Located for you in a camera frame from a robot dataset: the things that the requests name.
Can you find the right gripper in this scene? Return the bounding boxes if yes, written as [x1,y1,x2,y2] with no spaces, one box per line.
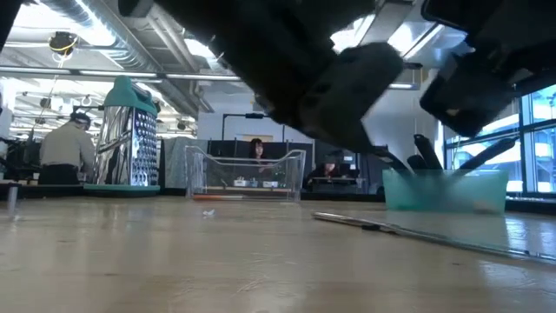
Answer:
[418,0,556,139]

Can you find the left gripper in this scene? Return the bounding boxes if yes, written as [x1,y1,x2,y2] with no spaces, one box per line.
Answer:
[154,0,406,157]

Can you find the black solid turner steel handle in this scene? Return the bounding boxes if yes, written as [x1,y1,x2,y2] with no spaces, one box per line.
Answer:
[412,133,445,171]

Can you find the teal plastic bin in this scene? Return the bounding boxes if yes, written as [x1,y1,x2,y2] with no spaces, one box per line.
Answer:
[381,168,510,215]

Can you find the thin steel utensil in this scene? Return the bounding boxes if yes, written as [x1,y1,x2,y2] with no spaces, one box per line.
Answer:
[311,210,556,264]

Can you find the clear plastic bin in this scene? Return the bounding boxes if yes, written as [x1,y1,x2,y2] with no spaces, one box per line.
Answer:
[184,145,308,203]

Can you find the person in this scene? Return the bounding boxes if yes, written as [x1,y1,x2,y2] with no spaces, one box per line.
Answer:
[37,111,97,186]
[245,137,279,175]
[303,155,351,186]

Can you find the small black plastic piece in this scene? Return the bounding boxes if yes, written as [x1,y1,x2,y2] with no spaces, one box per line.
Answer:
[362,222,397,233]

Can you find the black partition panel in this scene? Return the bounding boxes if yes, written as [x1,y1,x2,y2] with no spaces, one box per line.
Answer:
[208,138,314,160]

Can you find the grey cloth cover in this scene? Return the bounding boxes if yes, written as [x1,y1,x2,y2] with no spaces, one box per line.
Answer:
[160,137,209,190]

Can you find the long ceiling light bar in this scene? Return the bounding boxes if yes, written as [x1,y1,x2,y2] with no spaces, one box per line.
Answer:
[0,64,416,91]

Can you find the teal steel box grater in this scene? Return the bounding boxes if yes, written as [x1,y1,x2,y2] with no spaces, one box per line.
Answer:
[83,74,162,197]

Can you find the background workbench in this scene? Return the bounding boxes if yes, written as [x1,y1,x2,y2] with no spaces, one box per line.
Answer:
[0,173,88,210]

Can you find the silver rectangular air duct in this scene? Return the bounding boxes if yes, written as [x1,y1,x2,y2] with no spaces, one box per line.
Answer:
[329,0,470,58]

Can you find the black background gantry frame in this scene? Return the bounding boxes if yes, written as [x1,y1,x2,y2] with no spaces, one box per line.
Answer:
[221,112,281,141]

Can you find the silver round air duct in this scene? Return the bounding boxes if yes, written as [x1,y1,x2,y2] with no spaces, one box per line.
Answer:
[38,0,201,118]

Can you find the black background rack frame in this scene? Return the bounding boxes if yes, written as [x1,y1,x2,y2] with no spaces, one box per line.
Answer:
[71,105,105,131]

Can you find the yellow black cord reel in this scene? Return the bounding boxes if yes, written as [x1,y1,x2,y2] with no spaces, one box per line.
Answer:
[47,30,80,56]

